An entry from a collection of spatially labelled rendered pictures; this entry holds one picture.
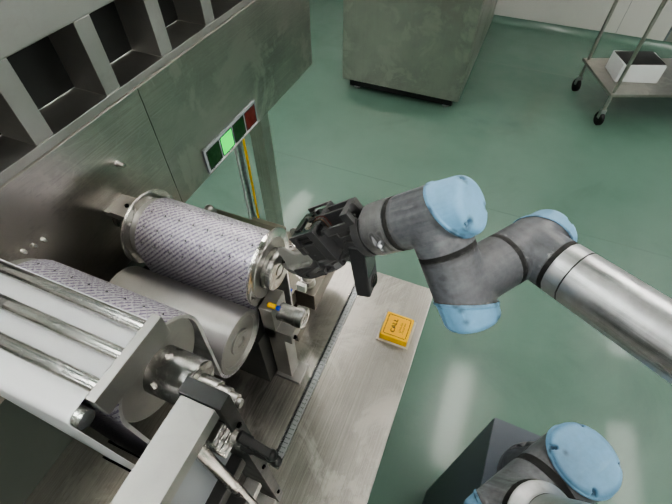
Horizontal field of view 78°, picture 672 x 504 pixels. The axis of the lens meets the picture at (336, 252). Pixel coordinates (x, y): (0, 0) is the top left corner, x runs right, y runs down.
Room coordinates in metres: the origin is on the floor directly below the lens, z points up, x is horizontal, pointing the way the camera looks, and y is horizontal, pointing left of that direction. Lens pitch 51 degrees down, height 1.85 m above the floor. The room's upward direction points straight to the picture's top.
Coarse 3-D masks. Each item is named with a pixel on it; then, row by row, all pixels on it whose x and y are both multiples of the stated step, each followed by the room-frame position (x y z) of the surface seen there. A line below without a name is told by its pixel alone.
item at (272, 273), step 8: (272, 256) 0.44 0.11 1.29; (280, 256) 0.45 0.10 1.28; (264, 264) 0.43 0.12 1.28; (272, 264) 0.43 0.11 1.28; (280, 264) 0.45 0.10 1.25; (264, 272) 0.42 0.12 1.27; (272, 272) 0.42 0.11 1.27; (280, 272) 0.44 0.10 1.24; (264, 280) 0.41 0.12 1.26; (272, 280) 0.41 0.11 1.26; (280, 280) 0.44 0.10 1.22; (272, 288) 0.41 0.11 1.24
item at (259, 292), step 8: (152, 200) 0.56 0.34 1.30; (144, 208) 0.54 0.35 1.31; (136, 216) 0.52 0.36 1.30; (136, 224) 0.51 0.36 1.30; (272, 240) 0.47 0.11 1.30; (280, 240) 0.49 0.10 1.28; (272, 248) 0.46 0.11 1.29; (264, 256) 0.44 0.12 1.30; (256, 272) 0.41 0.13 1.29; (256, 280) 0.40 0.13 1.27; (256, 288) 0.40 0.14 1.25; (264, 288) 0.42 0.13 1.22; (256, 296) 0.40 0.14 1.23; (264, 296) 0.41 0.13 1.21
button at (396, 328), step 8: (392, 320) 0.52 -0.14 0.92; (400, 320) 0.52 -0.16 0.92; (408, 320) 0.52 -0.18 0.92; (384, 328) 0.50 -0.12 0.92; (392, 328) 0.50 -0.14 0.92; (400, 328) 0.50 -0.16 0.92; (408, 328) 0.50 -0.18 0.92; (384, 336) 0.48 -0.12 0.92; (392, 336) 0.48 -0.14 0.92; (400, 336) 0.48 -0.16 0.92; (408, 336) 0.48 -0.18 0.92; (400, 344) 0.47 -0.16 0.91
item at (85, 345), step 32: (0, 288) 0.28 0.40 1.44; (32, 288) 0.28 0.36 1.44; (64, 288) 0.26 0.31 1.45; (0, 320) 0.23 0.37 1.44; (32, 320) 0.22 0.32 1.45; (64, 320) 0.23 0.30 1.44; (96, 320) 0.23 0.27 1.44; (128, 320) 0.22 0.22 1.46; (160, 320) 0.22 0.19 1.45; (0, 352) 0.19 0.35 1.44; (32, 352) 0.19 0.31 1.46; (64, 352) 0.19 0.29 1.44; (96, 352) 0.19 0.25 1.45; (128, 352) 0.18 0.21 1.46; (64, 384) 0.16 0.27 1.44; (96, 384) 0.15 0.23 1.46; (128, 384) 0.16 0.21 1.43
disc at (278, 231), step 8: (272, 232) 0.47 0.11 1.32; (280, 232) 0.49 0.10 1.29; (264, 240) 0.45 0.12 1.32; (264, 248) 0.44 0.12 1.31; (256, 256) 0.42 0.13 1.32; (256, 264) 0.42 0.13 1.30; (248, 272) 0.40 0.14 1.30; (248, 280) 0.39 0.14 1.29; (248, 288) 0.38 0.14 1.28; (248, 296) 0.38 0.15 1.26; (256, 304) 0.39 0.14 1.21
